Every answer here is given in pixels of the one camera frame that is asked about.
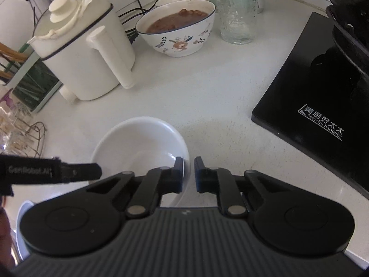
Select black gas stove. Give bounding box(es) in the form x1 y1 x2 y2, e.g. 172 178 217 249
251 12 369 200

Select floral bowl of soup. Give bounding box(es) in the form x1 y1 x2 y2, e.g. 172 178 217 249
135 0 216 58

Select cutlery holder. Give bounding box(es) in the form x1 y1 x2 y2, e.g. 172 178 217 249
0 42 63 114

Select black wok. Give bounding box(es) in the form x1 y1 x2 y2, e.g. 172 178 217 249
316 0 369 102

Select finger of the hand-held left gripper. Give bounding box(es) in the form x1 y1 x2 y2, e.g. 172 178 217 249
60 162 103 184

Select white electric kettle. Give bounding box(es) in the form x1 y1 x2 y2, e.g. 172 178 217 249
28 0 137 102

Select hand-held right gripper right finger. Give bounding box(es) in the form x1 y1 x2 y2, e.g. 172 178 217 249
194 156 292 217

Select wire basket rack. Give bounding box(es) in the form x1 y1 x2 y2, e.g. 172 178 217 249
0 104 47 158

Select textured glass pitcher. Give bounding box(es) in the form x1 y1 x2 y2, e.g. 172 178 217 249
211 0 278 45

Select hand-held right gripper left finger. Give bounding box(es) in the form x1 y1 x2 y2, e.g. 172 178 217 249
86 156 185 219

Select black power cables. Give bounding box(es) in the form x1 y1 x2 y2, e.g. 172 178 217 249
115 0 162 44

